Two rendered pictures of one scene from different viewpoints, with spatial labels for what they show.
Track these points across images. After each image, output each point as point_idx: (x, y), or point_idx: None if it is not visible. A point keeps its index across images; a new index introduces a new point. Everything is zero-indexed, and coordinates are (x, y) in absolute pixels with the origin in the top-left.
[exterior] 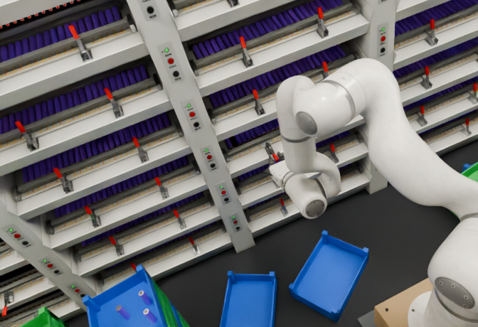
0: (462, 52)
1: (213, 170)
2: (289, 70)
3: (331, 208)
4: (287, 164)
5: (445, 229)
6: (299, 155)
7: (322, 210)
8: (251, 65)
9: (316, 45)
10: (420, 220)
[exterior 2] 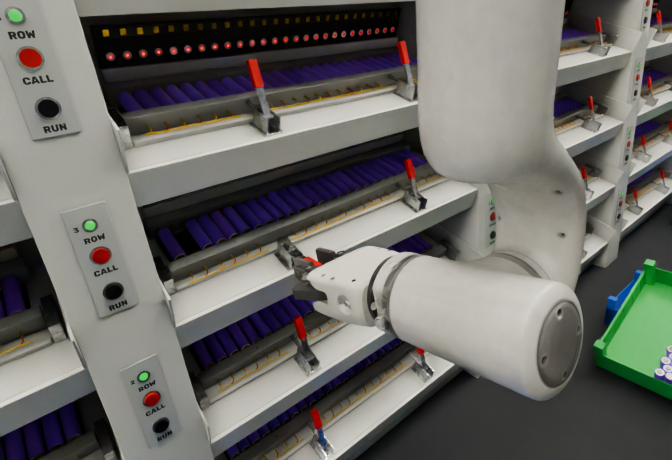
0: (562, 115)
1: (114, 314)
2: (323, 72)
3: (416, 423)
4: (452, 131)
5: (655, 421)
6: (528, 40)
7: (577, 351)
8: None
9: None
10: (599, 413)
